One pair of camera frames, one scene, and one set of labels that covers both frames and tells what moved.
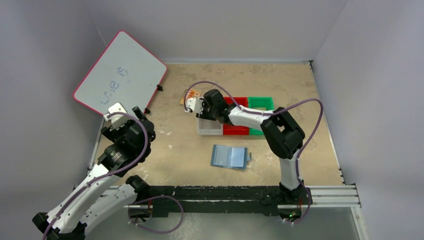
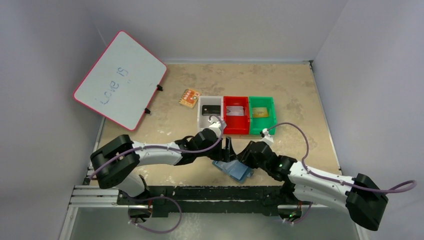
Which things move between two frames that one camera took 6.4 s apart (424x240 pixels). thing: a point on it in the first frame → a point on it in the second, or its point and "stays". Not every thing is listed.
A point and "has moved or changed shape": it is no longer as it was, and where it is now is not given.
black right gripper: [174, 200] stays
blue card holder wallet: [230, 156] has moved or changed shape
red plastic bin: [231, 130] stays
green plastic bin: [260, 103] stays
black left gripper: [116, 135] → [226, 154]
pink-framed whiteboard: [126, 72] stays
